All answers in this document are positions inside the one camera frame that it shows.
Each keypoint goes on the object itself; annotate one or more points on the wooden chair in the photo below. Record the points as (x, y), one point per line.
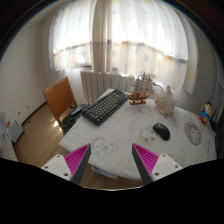
(59, 97)

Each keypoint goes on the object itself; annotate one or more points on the black mechanical keyboard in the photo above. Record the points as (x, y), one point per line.
(102, 109)

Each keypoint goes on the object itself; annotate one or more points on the white conch shell ornament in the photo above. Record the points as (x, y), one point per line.
(165, 102)

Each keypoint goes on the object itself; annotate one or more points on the white radiator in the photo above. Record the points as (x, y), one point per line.
(95, 84)

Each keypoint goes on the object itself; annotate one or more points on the white patterned curtain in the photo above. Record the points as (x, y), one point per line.
(148, 38)
(70, 36)

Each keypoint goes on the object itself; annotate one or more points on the dark bag on chair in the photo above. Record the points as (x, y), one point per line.
(72, 118)

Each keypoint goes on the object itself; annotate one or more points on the white patterned right curtain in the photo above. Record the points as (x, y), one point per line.
(148, 38)

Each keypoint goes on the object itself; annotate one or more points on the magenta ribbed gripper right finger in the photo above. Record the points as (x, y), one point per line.
(152, 166)

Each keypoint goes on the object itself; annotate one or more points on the white patterned left curtain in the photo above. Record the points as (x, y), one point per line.
(70, 36)

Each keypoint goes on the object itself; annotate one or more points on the white patterned tablecloth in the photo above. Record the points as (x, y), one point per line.
(191, 142)

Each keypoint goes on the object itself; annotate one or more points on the black computer mouse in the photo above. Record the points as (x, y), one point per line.
(162, 131)

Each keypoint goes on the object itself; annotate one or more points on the white box on floor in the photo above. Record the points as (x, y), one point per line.
(14, 131)

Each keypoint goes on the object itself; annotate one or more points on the wooden model sailing ship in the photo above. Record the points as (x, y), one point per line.
(142, 90)

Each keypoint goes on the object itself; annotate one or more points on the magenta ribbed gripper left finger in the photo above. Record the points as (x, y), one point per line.
(71, 166)

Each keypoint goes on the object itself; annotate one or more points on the cartoon boy figurine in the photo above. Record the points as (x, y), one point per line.
(206, 111)

